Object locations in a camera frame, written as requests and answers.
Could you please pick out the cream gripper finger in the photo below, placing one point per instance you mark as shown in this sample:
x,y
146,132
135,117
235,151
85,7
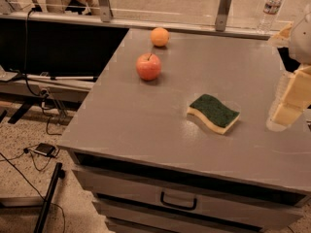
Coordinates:
x,y
281,39
293,96

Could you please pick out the green and yellow sponge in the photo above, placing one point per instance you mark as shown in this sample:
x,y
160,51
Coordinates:
x,y
213,113

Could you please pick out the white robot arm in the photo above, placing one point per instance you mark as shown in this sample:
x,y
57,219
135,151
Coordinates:
x,y
297,53

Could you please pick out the red apple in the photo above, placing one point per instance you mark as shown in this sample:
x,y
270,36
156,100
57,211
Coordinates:
x,y
148,66

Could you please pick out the clear plastic water bottle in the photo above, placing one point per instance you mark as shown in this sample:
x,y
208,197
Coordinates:
x,y
269,13

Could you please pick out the orange fruit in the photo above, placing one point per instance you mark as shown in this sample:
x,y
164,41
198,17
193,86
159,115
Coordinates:
x,y
159,37

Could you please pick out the grey drawer cabinet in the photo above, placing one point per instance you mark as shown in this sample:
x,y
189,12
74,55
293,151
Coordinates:
x,y
130,140

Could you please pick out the black metal stand leg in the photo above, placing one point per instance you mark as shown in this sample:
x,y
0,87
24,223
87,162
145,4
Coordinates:
x,y
58,173

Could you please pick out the black power adapter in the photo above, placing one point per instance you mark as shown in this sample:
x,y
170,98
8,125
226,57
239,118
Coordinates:
x,y
45,149

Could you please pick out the low grey bench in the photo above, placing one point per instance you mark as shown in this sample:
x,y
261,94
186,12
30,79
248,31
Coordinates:
x,y
40,89

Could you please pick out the right metal bracket post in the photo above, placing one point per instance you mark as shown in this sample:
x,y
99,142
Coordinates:
x,y
222,15

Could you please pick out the metal bracket post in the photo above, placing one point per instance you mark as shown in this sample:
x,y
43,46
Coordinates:
x,y
222,15
105,10

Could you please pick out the black drawer handle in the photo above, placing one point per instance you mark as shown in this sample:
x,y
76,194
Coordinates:
x,y
177,202

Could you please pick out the left metal bracket post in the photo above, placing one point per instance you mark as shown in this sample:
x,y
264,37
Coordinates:
x,y
105,10

